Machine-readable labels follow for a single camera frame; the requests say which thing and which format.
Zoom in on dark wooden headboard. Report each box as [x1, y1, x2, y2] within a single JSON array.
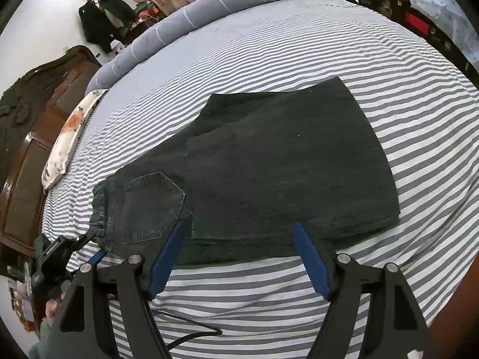
[[0, 45, 101, 258]]

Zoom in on grey white striped bed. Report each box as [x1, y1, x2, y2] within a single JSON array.
[[41, 0, 479, 359]]

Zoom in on person's left forearm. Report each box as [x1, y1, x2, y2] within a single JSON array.
[[28, 318, 57, 359]]

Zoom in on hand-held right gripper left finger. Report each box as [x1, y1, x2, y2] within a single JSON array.
[[47, 219, 194, 359]]

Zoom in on cluttered bedside table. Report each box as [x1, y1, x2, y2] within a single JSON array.
[[112, 2, 167, 51]]

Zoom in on person's left hand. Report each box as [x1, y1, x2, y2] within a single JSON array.
[[45, 282, 70, 324]]

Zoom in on floral pillow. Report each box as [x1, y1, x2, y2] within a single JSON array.
[[41, 89, 109, 191]]

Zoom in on hanging dark jacket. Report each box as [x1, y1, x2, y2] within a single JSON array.
[[78, 0, 139, 55]]

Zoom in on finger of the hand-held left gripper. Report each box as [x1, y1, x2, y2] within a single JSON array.
[[77, 249, 109, 274]]

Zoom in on black cable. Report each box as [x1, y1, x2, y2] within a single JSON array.
[[148, 305, 224, 350]]

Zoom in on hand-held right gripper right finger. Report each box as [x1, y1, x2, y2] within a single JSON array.
[[293, 222, 435, 359]]

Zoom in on black denim pants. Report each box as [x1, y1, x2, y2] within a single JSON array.
[[92, 76, 402, 267]]

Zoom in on grey rolled duvet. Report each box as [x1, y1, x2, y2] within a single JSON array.
[[84, 0, 299, 98]]

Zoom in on brown wooden footboard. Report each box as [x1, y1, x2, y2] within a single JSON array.
[[430, 269, 479, 359]]

